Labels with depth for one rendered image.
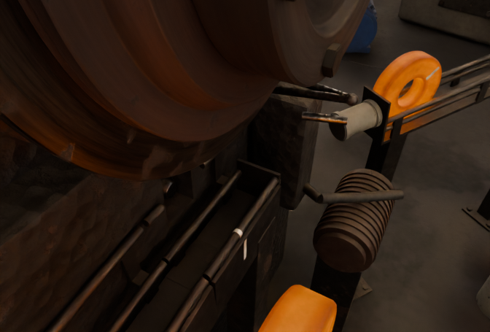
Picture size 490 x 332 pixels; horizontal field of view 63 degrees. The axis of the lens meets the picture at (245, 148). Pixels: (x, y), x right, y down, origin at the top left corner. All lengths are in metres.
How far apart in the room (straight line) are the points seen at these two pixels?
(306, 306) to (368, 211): 0.58
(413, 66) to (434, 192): 0.98
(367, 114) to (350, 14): 0.49
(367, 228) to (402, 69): 0.31
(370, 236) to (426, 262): 0.71
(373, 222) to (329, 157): 0.97
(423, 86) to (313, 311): 0.70
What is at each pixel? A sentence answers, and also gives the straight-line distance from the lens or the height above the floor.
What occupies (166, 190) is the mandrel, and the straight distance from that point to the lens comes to 0.55.
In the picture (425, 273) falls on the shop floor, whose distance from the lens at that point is 1.49.
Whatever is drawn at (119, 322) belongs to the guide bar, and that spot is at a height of 0.70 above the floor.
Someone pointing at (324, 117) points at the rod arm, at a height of 0.87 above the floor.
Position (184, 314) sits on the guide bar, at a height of 0.71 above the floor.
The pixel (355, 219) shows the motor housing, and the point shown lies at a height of 0.53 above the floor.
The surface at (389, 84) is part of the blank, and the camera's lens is 0.83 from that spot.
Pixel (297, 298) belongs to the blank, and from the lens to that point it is 0.28.
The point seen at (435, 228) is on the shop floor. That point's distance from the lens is 1.63.
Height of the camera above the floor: 1.13
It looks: 39 degrees down
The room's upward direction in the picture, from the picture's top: 1 degrees clockwise
